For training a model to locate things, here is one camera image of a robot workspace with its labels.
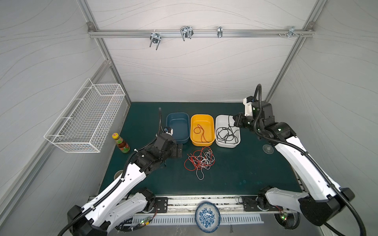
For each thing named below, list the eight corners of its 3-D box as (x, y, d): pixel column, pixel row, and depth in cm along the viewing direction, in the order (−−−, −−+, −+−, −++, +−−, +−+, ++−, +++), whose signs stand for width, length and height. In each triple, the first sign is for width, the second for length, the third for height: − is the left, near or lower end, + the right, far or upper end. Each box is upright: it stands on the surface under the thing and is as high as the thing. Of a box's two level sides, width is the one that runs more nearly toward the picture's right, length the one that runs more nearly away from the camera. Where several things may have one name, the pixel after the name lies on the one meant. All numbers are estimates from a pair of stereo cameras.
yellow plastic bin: (190, 146, 97) (190, 141, 92) (190, 119, 112) (190, 114, 107) (215, 146, 97) (216, 141, 92) (212, 119, 112) (213, 114, 107)
